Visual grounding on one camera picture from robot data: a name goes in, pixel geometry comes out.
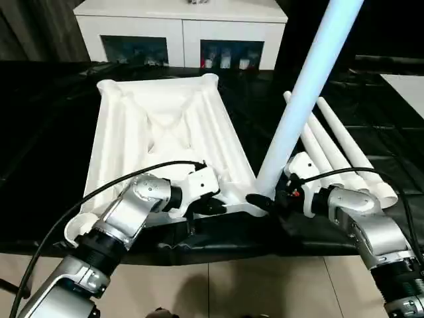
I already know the white plastic table leg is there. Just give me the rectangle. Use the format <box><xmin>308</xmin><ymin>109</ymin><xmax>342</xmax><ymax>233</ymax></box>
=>
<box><xmin>316</xmin><ymin>97</ymin><xmax>399</xmax><ymax>209</ymax></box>
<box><xmin>256</xmin><ymin>0</ymin><xmax>365</xmax><ymax>199</ymax></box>
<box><xmin>309</xmin><ymin>112</ymin><xmax>368</xmax><ymax>193</ymax></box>
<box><xmin>283</xmin><ymin>91</ymin><xmax>335</xmax><ymax>182</ymax></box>

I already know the white plastic table top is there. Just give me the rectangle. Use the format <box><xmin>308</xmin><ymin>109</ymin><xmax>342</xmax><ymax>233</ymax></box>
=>
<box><xmin>64</xmin><ymin>73</ymin><xmax>268</xmax><ymax>248</ymax></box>

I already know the white flat board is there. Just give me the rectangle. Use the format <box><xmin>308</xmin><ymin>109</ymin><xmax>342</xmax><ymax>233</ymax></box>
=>
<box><xmin>380</xmin><ymin>73</ymin><xmax>424</xmax><ymax>120</ymax></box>

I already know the black mat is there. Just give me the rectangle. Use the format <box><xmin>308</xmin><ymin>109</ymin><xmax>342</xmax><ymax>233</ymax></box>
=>
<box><xmin>0</xmin><ymin>59</ymin><xmax>424</xmax><ymax>266</ymax></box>

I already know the black side table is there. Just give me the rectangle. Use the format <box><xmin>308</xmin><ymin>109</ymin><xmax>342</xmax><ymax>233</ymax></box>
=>
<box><xmin>354</xmin><ymin>54</ymin><xmax>424</xmax><ymax>76</ymax></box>

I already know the white cabinet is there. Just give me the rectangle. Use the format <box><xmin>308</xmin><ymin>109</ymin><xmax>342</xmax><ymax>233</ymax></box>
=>
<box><xmin>73</xmin><ymin>0</ymin><xmax>288</xmax><ymax>71</ymax></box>

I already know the grey curtain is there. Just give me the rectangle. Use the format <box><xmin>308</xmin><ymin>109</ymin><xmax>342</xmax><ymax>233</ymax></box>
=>
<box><xmin>0</xmin><ymin>0</ymin><xmax>92</xmax><ymax>62</ymax></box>

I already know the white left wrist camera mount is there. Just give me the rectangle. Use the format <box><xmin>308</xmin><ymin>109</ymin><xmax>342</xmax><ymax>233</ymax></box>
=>
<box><xmin>164</xmin><ymin>164</ymin><xmax>221</xmax><ymax>218</ymax></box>

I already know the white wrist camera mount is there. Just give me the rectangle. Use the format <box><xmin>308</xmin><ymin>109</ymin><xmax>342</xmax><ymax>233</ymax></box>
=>
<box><xmin>283</xmin><ymin>151</ymin><xmax>327</xmax><ymax>218</ymax></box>
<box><xmin>164</xmin><ymin>164</ymin><xmax>221</xmax><ymax>218</ymax></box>

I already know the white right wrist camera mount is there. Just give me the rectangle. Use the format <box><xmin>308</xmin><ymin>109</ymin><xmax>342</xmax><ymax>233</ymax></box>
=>
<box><xmin>283</xmin><ymin>151</ymin><xmax>327</xmax><ymax>218</ymax></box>

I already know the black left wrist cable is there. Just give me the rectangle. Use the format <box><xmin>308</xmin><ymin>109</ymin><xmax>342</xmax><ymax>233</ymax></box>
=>
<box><xmin>8</xmin><ymin>160</ymin><xmax>206</xmax><ymax>318</ymax></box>

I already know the black folding table frame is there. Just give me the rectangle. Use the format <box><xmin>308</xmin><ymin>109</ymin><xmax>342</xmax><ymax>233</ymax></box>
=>
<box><xmin>0</xmin><ymin>277</ymin><xmax>31</xmax><ymax>301</ymax></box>

